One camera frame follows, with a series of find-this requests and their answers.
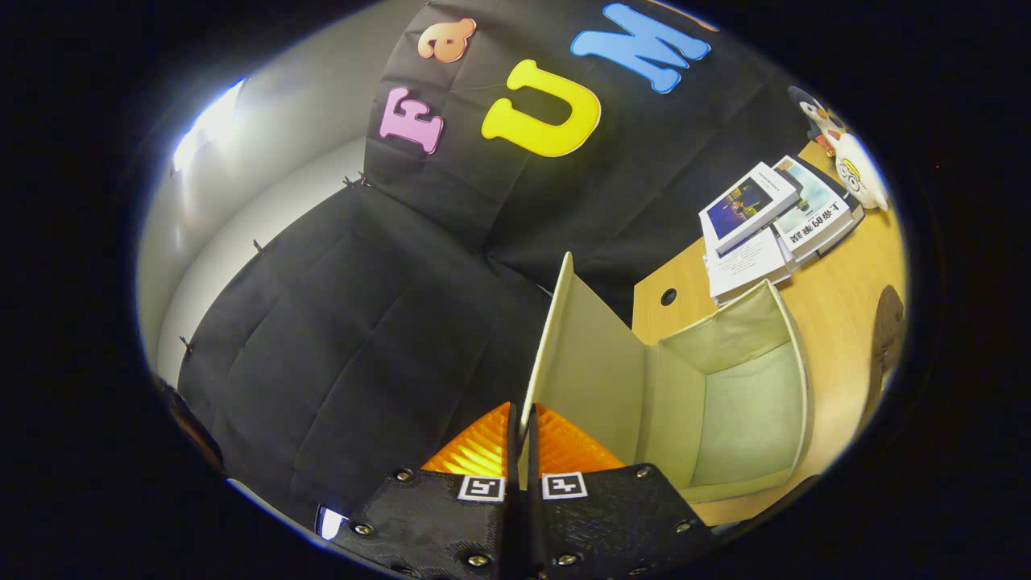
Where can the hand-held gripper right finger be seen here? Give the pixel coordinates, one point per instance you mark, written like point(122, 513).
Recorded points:
point(604, 524)

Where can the white book blue picture cover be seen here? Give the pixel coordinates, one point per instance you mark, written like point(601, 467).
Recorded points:
point(745, 205)

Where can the green fabric storage box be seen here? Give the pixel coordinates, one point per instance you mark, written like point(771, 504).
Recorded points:
point(741, 419)

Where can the bright ceiling light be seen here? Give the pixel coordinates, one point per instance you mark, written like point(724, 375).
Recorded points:
point(209, 121)

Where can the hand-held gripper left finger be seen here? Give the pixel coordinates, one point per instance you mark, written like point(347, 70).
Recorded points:
point(451, 524)

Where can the grey penguin plush toy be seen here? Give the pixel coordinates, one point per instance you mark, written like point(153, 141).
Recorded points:
point(821, 117)

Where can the white round plush toy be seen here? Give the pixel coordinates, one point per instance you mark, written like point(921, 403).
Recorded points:
point(862, 173)

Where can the plain white book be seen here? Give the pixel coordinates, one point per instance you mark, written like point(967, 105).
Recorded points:
point(745, 266)

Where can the black book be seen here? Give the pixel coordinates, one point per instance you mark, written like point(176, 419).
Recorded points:
point(851, 205)

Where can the brown fuzzy slipper shoe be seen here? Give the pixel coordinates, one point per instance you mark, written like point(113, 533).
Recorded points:
point(888, 322)

